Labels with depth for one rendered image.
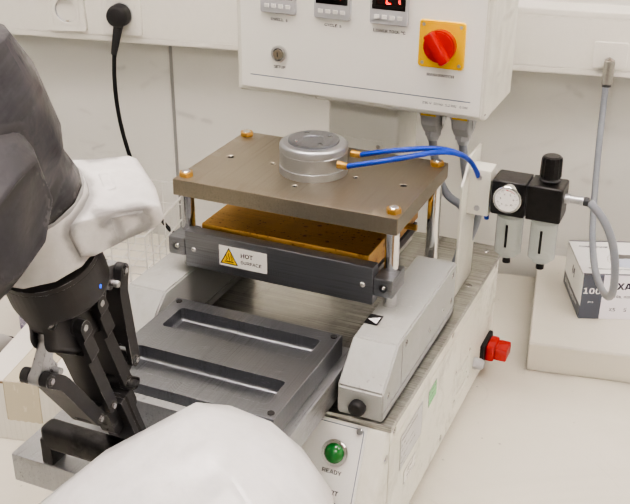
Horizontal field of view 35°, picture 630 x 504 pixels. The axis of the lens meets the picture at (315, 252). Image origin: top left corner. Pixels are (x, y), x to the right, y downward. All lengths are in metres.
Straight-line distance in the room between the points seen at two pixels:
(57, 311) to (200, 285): 0.49
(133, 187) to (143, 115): 1.11
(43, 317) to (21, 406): 0.59
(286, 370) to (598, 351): 0.59
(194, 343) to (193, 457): 0.66
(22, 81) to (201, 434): 0.30
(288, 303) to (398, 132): 0.26
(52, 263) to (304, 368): 0.37
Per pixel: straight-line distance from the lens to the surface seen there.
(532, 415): 1.38
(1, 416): 1.34
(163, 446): 0.39
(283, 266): 1.09
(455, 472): 1.27
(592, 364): 1.47
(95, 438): 0.89
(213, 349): 1.02
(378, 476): 1.04
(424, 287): 1.13
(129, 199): 0.70
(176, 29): 1.69
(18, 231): 0.60
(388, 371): 1.01
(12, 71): 0.62
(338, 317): 1.21
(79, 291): 0.72
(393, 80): 1.22
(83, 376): 0.81
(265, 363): 1.00
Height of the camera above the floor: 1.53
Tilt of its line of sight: 26 degrees down
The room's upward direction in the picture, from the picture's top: straight up
